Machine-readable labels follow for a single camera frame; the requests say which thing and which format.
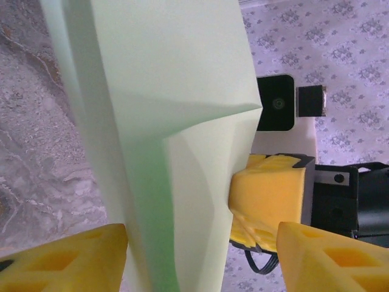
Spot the right gripper thin black cable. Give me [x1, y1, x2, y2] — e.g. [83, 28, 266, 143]
[245, 249, 281, 274]

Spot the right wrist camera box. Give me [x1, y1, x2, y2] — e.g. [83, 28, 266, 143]
[250, 74, 317, 167]

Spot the light green paper sheet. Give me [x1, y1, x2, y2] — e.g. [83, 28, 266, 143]
[41, 0, 263, 292]

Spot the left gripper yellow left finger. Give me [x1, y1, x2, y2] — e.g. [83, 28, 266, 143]
[0, 223, 128, 292]

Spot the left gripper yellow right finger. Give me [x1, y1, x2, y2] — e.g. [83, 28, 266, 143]
[278, 221, 389, 292]

